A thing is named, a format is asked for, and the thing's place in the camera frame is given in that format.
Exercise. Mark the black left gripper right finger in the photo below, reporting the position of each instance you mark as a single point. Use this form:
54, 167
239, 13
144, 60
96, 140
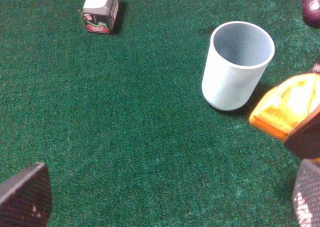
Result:
306, 193

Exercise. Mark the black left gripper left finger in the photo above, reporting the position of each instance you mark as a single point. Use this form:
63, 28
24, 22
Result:
26, 198

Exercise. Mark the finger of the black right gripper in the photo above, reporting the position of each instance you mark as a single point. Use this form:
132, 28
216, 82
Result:
304, 140
315, 68

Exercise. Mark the orange yellow waffle slice toy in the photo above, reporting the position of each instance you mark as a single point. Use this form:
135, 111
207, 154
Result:
285, 106

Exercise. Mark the purple toy eggplant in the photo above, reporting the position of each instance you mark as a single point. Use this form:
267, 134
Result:
311, 13

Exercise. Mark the light blue plastic cup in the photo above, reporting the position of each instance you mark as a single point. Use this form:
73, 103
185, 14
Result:
238, 55

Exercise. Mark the green felt table cloth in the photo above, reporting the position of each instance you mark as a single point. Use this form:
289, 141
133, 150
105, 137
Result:
121, 121

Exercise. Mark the black red small box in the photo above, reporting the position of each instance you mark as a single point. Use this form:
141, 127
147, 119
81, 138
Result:
99, 16

